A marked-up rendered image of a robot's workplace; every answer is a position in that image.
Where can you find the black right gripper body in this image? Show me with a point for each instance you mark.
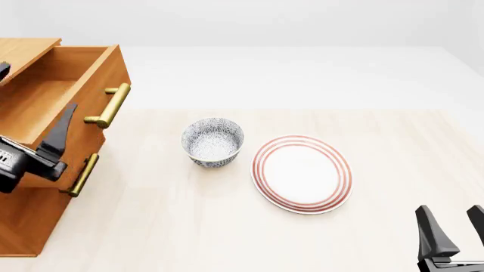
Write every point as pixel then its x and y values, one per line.
pixel 453 266

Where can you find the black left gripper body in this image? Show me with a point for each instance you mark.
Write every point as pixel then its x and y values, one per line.
pixel 36 164

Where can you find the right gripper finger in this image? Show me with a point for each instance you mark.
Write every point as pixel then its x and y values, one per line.
pixel 478 224
pixel 435 238

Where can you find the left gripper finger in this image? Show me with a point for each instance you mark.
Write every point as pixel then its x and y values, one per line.
pixel 56 141
pixel 4 70

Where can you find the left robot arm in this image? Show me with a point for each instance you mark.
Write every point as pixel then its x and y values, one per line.
pixel 8 182

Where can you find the wooden cabinet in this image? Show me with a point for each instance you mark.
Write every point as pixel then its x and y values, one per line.
pixel 23 51

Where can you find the wooden drawer, closed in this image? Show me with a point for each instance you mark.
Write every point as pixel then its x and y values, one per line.
pixel 43 216

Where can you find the wooden drawer, open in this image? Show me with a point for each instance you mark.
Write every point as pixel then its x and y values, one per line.
pixel 94 85

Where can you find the white plate with red rings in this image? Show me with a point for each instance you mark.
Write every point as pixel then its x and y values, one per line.
pixel 300 174

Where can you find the blue patterned bowl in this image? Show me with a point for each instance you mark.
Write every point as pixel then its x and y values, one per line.
pixel 211 143

